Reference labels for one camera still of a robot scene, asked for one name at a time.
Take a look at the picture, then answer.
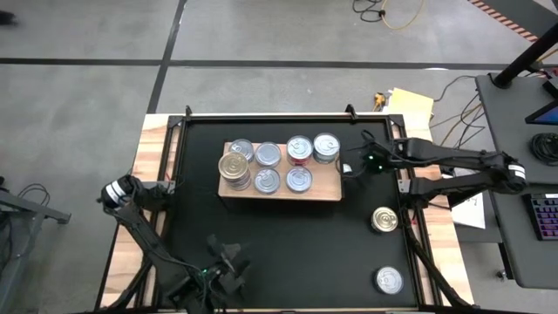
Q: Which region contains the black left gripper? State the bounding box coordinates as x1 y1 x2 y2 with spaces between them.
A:
198 256 253 306

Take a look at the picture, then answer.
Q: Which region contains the blue can with silver lid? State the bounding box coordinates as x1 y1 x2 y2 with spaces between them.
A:
253 167 282 196
375 265 405 296

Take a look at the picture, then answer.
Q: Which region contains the green Bumble Bee tuna can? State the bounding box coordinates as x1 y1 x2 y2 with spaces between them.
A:
254 140 283 169

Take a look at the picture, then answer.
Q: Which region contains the wooden shelf with black legs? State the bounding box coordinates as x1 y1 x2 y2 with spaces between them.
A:
216 140 344 202

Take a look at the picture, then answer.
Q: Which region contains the black table mat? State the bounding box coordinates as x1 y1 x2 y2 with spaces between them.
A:
163 117 419 309

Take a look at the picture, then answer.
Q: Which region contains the yellow black plug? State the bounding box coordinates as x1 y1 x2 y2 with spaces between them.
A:
372 91 388 113

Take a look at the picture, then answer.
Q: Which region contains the yellow envelope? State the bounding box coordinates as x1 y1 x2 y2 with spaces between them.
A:
386 86 435 121

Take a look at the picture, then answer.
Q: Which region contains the white paper sheet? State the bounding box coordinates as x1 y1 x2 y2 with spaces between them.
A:
451 191 487 230

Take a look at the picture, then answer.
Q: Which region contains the grey desk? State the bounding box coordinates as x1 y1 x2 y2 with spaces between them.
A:
473 72 558 184
487 181 558 290

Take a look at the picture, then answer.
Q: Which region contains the black keyboard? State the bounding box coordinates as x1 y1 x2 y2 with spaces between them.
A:
521 191 558 242

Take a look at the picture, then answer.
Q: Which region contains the black tablet screen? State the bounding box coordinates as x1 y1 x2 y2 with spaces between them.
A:
524 99 558 126

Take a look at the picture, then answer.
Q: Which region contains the black pole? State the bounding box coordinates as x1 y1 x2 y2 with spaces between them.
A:
492 21 558 90

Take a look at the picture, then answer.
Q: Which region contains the grey metal stand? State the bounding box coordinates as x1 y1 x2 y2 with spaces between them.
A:
0 174 73 314

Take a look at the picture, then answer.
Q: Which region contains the yellow cable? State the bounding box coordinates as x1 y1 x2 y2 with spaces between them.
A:
381 0 426 31

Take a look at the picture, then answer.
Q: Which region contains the coiled black cable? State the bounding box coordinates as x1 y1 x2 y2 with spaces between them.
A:
529 132 558 167

